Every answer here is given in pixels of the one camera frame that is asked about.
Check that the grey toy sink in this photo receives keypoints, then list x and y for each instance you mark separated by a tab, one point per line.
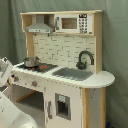
73	74

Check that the grey ice dispenser panel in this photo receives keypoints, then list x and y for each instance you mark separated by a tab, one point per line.
62	104

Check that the grey range hood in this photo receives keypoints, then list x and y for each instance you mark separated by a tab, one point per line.
43	23

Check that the black toy stovetop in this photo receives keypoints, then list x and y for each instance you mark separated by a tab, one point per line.
40	68

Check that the red stove knob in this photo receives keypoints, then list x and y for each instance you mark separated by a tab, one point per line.
16	78
34	83

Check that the right red stove knob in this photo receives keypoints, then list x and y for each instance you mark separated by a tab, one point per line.
34	83

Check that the small metal pot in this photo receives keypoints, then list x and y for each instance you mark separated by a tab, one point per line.
31	61

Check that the wooden toy kitchen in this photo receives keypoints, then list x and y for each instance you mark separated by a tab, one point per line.
73	50

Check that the grey cabinet door handle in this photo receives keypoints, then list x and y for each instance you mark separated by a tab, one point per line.
49	110

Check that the left red stove knob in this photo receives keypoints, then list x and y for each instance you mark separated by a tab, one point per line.
16	78

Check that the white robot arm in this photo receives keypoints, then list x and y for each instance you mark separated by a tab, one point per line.
12	117

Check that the white toy microwave door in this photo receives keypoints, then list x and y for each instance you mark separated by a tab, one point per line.
74	23

